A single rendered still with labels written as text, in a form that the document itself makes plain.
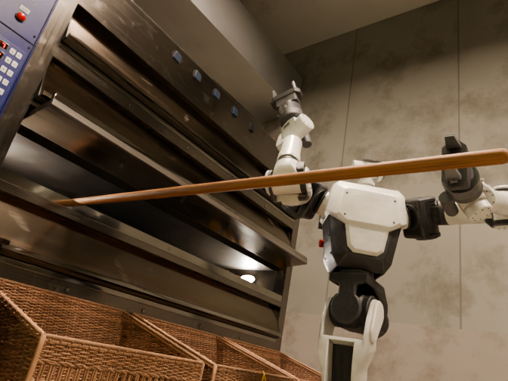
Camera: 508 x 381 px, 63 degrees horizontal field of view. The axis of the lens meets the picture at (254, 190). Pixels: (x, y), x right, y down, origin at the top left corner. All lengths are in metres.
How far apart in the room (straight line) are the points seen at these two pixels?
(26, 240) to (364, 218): 1.12
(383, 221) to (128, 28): 1.33
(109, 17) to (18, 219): 0.90
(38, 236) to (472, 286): 3.21
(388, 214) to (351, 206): 0.13
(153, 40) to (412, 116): 3.22
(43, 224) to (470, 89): 4.04
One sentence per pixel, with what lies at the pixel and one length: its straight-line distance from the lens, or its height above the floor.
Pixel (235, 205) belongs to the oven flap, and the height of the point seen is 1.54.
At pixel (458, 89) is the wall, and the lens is 4.72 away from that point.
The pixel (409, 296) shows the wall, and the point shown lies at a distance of 3.93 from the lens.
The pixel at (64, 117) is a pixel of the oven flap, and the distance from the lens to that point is 1.53.
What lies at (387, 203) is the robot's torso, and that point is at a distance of 1.46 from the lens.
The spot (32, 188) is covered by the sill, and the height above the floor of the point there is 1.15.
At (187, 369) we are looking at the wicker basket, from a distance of 1.36.
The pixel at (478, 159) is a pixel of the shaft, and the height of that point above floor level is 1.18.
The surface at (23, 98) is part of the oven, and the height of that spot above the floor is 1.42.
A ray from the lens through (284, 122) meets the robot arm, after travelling 1.48.
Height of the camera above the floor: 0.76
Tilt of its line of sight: 22 degrees up
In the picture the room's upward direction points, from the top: 11 degrees clockwise
